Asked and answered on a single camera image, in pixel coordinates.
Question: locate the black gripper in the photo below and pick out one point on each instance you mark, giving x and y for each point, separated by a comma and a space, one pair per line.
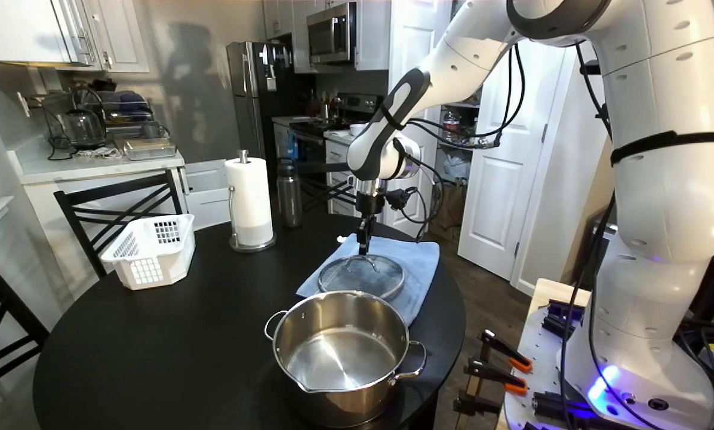
368, 199

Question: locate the glass pot lid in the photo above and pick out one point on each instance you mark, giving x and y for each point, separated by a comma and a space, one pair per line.
363, 278

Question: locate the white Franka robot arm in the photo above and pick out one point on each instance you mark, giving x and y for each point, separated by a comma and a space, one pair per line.
675, 199

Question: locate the blue towel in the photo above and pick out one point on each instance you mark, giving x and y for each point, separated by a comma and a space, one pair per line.
420, 266

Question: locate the white paper towel roll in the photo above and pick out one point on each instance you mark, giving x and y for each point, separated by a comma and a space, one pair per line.
250, 199

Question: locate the silver steel pot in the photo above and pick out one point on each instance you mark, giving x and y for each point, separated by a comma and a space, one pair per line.
341, 360

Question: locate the steel water bottle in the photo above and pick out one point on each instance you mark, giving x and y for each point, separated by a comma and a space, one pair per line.
289, 195

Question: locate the black kitchen stove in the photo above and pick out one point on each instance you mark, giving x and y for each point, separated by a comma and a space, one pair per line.
348, 108

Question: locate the white panel door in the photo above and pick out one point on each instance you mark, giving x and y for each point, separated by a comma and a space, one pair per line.
508, 183

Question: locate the white kitchen counter cabinet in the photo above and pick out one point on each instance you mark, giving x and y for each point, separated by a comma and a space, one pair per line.
205, 192

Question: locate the black refrigerator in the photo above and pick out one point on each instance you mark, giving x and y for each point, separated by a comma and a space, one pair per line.
258, 96

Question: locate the steel microwave oven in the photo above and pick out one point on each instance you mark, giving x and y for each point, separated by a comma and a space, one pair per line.
330, 35

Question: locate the white plastic basket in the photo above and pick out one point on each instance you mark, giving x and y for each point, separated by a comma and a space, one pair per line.
145, 255

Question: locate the black dish rack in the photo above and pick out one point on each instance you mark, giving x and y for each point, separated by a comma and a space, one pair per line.
133, 121

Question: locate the black countertop appliance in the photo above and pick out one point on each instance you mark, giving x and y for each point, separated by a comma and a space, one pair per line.
73, 127

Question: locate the white upper kitchen cabinet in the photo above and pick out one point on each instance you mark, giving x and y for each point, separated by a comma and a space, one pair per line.
53, 33

